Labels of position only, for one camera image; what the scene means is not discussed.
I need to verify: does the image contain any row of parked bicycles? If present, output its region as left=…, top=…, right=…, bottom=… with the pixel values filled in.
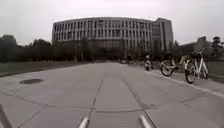
left=119, top=58, right=145, bottom=65

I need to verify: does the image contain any grey concrete paved road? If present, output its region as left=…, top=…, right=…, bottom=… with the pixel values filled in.
left=0, top=62, right=224, bottom=128

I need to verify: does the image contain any large grey curved building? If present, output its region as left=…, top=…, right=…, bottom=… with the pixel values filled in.
left=51, top=16, right=174, bottom=61

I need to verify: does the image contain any parked scooter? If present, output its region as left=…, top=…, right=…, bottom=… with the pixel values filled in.
left=143, top=54, right=155, bottom=72

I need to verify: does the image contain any row of dark trees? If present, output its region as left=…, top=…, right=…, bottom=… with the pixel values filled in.
left=125, top=38, right=178, bottom=62
left=0, top=34, right=98, bottom=64

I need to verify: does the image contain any pale yellow bicycle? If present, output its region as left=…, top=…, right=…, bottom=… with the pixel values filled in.
left=159, top=54, right=192, bottom=78

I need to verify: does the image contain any robot's own part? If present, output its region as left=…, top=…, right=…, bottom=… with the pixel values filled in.
left=78, top=116, right=90, bottom=128
left=138, top=114, right=154, bottom=128

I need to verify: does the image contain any pale concrete kerb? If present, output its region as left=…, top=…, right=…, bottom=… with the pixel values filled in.
left=142, top=69, right=224, bottom=99

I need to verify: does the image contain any low dark building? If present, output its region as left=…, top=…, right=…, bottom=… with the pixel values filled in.
left=175, top=35, right=214, bottom=58

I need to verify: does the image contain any dark round manhole cover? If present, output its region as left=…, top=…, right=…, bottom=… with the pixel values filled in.
left=18, top=78, right=45, bottom=85

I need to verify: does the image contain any white bicycle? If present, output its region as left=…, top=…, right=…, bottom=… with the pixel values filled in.
left=184, top=48, right=211, bottom=85

